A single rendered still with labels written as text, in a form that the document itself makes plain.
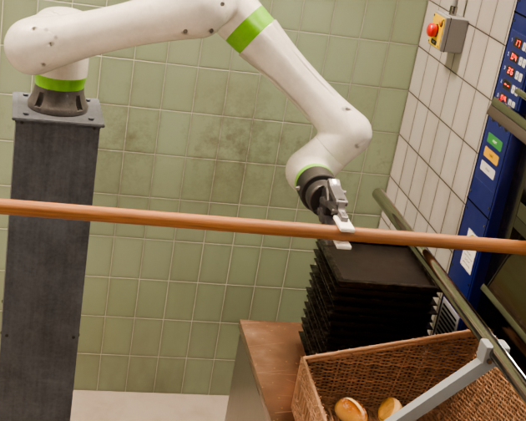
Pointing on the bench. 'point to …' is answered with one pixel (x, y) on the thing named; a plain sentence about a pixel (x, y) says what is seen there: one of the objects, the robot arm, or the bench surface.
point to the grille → (447, 319)
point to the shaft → (58, 210)
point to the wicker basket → (309, 393)
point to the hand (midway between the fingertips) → (341, 232)
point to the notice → (468, 256)
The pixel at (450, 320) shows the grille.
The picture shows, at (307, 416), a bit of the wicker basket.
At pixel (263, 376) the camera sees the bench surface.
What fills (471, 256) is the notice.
